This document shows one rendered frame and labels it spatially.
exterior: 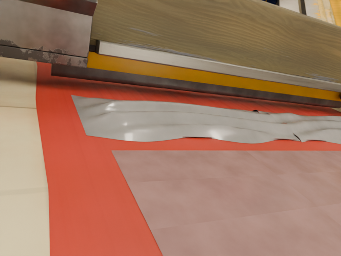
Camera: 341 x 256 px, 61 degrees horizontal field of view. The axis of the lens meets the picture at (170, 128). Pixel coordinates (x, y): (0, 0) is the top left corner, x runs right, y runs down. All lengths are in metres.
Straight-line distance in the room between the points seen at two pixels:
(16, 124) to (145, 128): 0.07
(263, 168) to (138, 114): 0.09
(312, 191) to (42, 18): 0.20
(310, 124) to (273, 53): 0.08
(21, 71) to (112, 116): 0.12
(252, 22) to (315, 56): 0.10
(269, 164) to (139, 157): 0.09
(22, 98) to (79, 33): 0.06
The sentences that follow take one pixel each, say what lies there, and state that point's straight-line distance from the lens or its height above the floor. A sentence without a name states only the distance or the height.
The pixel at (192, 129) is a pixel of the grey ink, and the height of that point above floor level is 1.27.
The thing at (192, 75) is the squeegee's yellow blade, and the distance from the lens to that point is 0.29.
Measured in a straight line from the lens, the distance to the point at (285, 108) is 0.38.
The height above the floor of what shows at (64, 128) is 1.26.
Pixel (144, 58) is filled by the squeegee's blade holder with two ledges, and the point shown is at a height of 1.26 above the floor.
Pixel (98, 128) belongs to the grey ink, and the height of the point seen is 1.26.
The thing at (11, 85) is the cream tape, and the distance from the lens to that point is 0.24.
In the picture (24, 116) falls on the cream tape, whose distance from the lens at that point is 0.19.
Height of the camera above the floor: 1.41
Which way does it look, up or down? 47 degrees down
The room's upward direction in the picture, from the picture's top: 37 degrees clockwise
